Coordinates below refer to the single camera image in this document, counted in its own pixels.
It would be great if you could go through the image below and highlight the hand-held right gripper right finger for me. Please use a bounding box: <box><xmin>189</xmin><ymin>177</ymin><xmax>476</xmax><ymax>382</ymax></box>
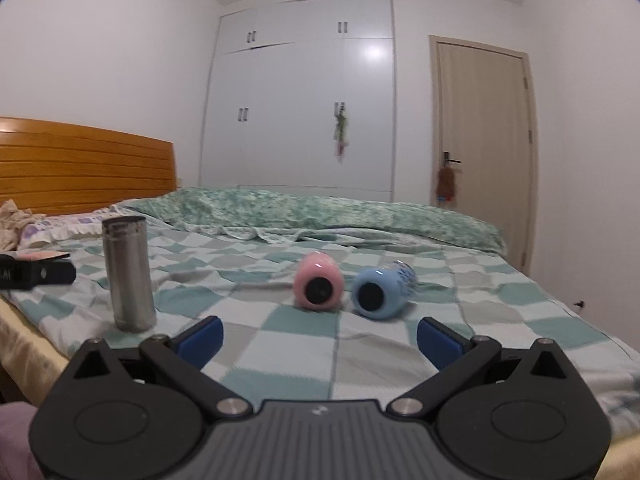
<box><xmin>391</xmin><ymin>316</ymin><xmax>577</xmax><ymax>418</ymax></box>

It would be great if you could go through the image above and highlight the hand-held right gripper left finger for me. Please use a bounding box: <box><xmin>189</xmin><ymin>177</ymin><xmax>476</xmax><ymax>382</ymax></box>
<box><xmin>63</xmin><ymin>315</ymin><xmax>254</xmax><ymax>421</ymax></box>

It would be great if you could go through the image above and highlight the blue cup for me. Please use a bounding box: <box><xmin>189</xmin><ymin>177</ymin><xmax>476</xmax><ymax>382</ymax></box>
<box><xmin>350</xmin><ymin>260</ymin><xmax>419</xmax><ymax>321</ymax></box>

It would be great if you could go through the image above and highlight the pink cup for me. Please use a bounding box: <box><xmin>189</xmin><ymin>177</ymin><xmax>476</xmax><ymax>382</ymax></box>
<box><xmin>293</xmin><ymin>252</ymin><xmax>346</xmax><ymax>311</ymax></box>

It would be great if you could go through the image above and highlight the silver steel thermos cup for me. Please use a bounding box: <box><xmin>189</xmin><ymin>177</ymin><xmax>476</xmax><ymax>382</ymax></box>
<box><xmin>102</xmin><ymin>215</ymin><xmax>157</xmax><ymax>332</ymax></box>

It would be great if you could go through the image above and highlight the beige lace cloth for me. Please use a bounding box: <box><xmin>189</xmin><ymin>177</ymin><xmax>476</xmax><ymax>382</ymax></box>
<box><xmin>0</xmin><ymin>199</ymin><xmax>47</xmax><ymax>252</ymax></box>

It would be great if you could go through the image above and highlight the purple patterned pillow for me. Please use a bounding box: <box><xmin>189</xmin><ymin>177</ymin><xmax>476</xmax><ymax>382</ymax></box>
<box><xmin>17</xmin><ymin>209</ymin><xmax>123</xmax><ymax>249</ymax></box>

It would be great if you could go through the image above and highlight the wooden headboard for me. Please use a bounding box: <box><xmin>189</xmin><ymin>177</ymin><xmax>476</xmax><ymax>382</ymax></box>
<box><xmin>0</xmin><ymin>116</ymin><xmax>179</xmax><ymax>217</ymax></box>

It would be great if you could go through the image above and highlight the red-brown hanging tassel ornament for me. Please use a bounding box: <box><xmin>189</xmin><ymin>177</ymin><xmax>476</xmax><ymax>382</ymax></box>
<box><xmin>435</xmin><ymin>164</ymin><xmax>459</xmax><ymax>207</ymax></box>

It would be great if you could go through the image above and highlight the pink cloth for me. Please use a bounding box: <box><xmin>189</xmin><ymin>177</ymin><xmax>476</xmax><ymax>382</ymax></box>
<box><xmin>0</xmin><ymin>400</ymin><xmax>47</xmax><ymax>480</ymax></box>

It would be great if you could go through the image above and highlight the green floral quilt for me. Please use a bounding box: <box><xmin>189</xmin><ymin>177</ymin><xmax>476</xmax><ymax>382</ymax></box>
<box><xmin>114</xmin><ymin>187</ymin><xmax>506</xmax><ymax>254</ymax></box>

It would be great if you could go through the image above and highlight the beige door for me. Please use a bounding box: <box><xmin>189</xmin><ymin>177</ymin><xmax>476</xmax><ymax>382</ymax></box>
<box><xmin>428</xmin><ymin>34</ymin><xmax>539</xmax><ymax>277</ymax></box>

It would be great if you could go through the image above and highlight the green hanging plant ornament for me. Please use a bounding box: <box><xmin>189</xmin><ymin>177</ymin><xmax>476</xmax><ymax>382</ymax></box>
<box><xmin>332</xmin><ymin>102</ymin><xmax>349</xmax><ymax>164</ymax></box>

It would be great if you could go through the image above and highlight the white wardrobe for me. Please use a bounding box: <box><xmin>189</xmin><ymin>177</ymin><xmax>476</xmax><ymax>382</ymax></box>
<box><xmin>198</xmin><ymin>0</ymin><xmax>396</xmax><ymax>204</ymax></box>

